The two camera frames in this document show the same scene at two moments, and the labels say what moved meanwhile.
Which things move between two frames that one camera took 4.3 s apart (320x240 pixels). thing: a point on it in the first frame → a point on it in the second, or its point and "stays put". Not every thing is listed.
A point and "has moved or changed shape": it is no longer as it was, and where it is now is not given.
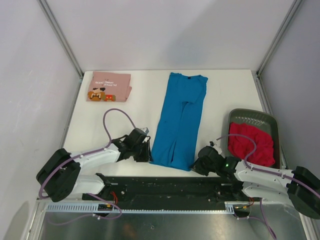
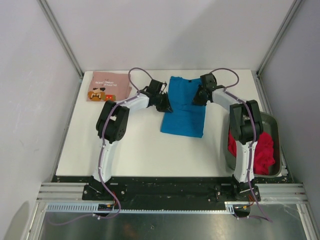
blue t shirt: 178,132 has moved or changed shape
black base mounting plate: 170,190 stays put
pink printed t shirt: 106,87 stays put
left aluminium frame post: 64,41 stays put
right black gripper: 197,167 → 196,100
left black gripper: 146,157 → 166,106
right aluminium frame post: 257,73 stays put
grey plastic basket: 266,120 stays put
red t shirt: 240,146 stays put
